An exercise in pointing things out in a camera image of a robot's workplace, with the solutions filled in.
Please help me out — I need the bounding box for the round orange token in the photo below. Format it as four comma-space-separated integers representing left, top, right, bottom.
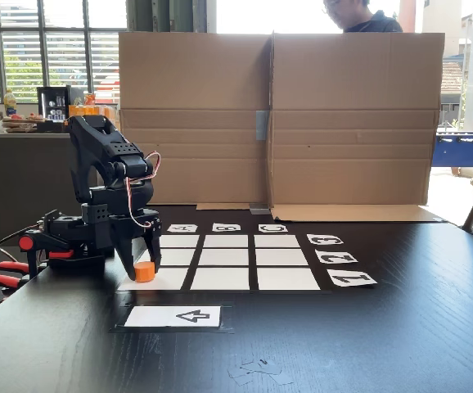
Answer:
133, 260, 156, 283

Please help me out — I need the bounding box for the white grid sheet black tape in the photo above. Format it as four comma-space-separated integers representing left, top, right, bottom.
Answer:
115, 233, 331, 294

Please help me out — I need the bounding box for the white paper sheet with arrow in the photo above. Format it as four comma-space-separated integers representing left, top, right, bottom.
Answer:
109, 302, 234, 333

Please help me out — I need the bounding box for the black and red bar clamp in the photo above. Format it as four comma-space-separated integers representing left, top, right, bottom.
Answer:
18, 232, 74, 280

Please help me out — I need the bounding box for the dark counter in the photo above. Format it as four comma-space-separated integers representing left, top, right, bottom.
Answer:
0, 130, 119, 246

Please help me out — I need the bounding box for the black glass-front cabinet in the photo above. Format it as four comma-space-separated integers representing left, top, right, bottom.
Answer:
36, 85, 85, 133

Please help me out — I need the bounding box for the wooden tray with food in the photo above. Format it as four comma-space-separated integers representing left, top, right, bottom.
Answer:
1, 113, 48, 133

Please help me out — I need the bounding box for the paper sheet number 3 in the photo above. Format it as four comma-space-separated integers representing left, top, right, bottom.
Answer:
306, 233, 344, 246

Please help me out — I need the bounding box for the yellow bottle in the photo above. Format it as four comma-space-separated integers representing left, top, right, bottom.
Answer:
2, 88, 18, 118

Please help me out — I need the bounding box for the paper sheet number 2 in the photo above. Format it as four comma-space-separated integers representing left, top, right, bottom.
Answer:
314, 251, 359, 265

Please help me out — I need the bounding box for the paper sheet number 1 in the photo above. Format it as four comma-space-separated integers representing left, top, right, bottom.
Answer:
326, 269, 379, 288

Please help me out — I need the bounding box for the person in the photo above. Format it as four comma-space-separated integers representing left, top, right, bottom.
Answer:
322, 0, 404, 34

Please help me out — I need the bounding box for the blue foosball table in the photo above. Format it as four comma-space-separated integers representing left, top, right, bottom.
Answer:
430, 130, 473, 178

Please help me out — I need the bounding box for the thin black cable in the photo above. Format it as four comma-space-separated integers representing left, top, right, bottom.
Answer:
0, 231, 21, 263

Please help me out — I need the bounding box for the brown cardboard box wall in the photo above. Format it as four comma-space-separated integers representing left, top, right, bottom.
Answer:
268, 30, 446, 224
117, 31, 274, 210

